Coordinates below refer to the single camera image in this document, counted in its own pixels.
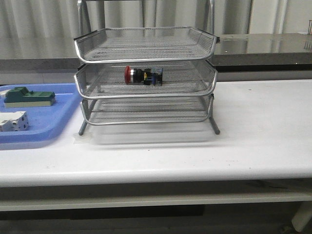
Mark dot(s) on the red emergency stop button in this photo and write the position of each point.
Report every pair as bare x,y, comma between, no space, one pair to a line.
149,76

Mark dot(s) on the silver mesh tray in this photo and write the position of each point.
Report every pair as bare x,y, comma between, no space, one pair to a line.
180,79
116,111
121,45

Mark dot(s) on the blue plastic tray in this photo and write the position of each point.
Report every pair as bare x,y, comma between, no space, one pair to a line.
45,123

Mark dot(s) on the green and beige module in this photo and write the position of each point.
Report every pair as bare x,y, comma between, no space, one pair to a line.
22,97

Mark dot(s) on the white circuit breaker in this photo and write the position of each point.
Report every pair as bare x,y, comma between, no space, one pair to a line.
14,121

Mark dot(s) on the dark countertop bench behind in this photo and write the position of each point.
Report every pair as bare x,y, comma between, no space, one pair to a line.
238,52

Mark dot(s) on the white table leg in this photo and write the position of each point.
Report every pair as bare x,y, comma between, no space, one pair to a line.
302,216

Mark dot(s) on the silver metal rack frame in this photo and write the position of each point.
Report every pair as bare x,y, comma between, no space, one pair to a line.
209,15

